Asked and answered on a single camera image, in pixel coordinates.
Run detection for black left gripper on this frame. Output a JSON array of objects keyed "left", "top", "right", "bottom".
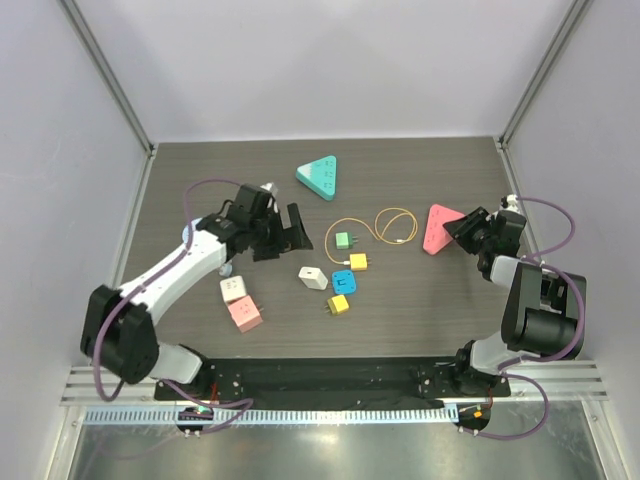
[{"left": 249, "top": 203, "right": 312, "bottom": 262}]

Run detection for pink triangular power strip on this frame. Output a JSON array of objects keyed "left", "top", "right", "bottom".
[{"left": 423, "top": 204, "right": 465, "bottom": 255}]

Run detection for white charger plug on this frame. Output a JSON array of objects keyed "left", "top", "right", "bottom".
[{"left": 298, "top": 266, "right": 328, "bottom": 291}]

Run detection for green charger plug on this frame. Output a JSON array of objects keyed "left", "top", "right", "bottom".
[{"left": 335, "top": 231, "right": 358, "bottom": 250}]

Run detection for yellow charging cable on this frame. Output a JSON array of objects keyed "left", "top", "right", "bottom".
[{"left": 323, "top": 207, "right": 419, "bottom": 266}]

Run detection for blue plug adapter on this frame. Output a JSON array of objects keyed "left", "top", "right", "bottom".
[{"left": 331, "top": 269, "right": 357, "bottom": 295}]

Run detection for yellow charger plug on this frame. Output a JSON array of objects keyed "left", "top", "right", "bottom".
[{"left": 349, "top": 253, "right": 369, "bottom": 272}]

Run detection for teal triangular power strip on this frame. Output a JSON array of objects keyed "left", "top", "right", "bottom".
[{"left": 295, "top": 155, "right": 337, "bottom": 201}]

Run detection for yellow plug adapter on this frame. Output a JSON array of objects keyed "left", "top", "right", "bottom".
[{"left": 325, "top": 295, "right": 350, "bottom": 316}]

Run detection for white cube socket adapter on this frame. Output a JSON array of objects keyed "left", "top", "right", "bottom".
[{"left": 219, "top": 275, "right": 248, "bottom": 305}]

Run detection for pink cube socket adapter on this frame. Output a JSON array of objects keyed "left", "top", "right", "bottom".
[{"left": 227, "top": 295, "right": 263, "bottom": 333}]

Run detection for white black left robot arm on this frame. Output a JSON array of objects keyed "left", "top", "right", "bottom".
[{"left": 80, "top": 184, "right": 313, "bottom": 402}]

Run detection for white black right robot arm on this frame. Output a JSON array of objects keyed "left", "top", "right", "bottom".
[{"left": 443, "top": 207, "right": 587, "bottom": 396}]

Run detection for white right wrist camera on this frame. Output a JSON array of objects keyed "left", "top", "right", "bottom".
[{"left": 500, "top": 194, "right": 521, "bottom": 215}]

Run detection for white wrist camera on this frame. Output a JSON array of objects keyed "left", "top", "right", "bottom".
[
  {"left": 262, "top": 182, "right": 278, "bottom": 197},
  {"left": 500, "top": 194, "right": 521, "bottom": 215}
]

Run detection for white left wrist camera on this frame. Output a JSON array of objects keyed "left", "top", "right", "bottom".
[{"left": 262, "top": 182, "right": 278, "bottom": 197}]

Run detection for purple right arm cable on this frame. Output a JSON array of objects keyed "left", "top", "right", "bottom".
[{"left": 459, "top": 196, "right": 587, "bottom": 441}]

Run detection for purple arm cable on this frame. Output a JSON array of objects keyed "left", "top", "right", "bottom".
[
  {"left": 92, "top": 178, "right": 243, "bottom": 403},
  {"left": 459, "top": 196, "right": 587, "bottom": 441}
]

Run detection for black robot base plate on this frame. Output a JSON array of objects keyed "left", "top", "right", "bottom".
[{"left": 179, "top": 355, "right": 511, "bottom": 405}]

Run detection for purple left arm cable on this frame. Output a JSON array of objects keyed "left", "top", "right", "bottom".
[{"left": 92, "top": 178, "right": 243, "bottom": 403}]

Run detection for aluminium frame rail front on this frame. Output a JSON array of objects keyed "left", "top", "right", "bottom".
[{"left": 59, "top": 360, "right": 609, "bottom": 407}]

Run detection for aluminium frame post right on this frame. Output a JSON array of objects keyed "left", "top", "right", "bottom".
[{"left": 498, "top": 0, "right": 592, "bottom": 148}]

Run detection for aluminium frame post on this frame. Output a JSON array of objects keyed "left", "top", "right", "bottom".
[
  {"left": 498, "top": 0, "right": 592, "bottom": 148},
  {"left": 58, "top": 0, "right": 155, "bottom": 157}
]

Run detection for aluminium frame post left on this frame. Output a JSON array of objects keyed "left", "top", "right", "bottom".
[{"left": 58, "top": 0, "right": 155, "bottom": 157}]

